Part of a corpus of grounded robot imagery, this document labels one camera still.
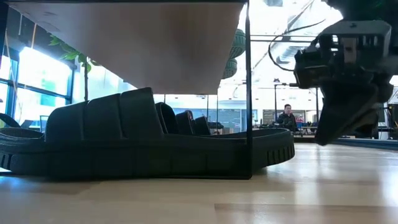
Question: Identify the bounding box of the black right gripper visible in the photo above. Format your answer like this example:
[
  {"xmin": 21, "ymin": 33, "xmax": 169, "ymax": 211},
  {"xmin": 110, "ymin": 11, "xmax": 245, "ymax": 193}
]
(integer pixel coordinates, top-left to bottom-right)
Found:
[{"xmin": 294, "ymin": 20, "xmax": 396, "ymax": 146}]

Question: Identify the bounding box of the teal rubber slide sandal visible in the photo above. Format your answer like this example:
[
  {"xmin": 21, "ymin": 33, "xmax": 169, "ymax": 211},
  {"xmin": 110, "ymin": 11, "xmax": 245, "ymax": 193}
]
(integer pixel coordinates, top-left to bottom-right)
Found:
[
  {"xmin": 229, "ymin": 28, "xmax": 246, "ymax": 60},
  {"xmin": 221, "ymin": 58, "xmax": 238, "ymax": 80}
]

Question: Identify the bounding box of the person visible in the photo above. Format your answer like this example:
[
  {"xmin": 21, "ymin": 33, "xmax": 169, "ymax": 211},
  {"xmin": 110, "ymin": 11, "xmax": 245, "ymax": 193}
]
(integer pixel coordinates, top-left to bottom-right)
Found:
[{"xmin": 275, "ymin": 104, "xmax": 299, "ymax": 133}]

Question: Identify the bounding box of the green potted plant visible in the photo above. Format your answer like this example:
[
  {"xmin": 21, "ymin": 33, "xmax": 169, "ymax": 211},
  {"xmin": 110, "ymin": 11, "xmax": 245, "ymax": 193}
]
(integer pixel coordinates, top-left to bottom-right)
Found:
[{"xmin": 49, "ymin": 34, "xmax": 102, "ymax": 102}]

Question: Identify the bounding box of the large window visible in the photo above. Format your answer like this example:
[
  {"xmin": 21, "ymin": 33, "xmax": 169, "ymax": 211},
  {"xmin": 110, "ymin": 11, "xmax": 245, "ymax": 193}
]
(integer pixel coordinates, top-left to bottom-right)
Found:
[{"xmin": 0, "ymin": 46, "xmax": 75, "ymax": 131}]

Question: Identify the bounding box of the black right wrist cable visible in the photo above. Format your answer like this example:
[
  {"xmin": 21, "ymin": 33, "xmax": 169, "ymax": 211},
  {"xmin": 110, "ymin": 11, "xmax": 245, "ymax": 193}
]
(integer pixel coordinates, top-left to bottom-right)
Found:
[{"xmin": 267, "ymin": 19, "xmax": 326, "ymax": 72}]

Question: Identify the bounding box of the wooden shelf with black frame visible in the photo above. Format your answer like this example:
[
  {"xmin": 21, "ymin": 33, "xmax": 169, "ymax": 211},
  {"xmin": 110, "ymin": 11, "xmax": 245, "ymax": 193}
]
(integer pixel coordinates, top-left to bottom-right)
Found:
[{"xmin": 0, "ymin": 0, "xmax": 253, "ymax": 180}]

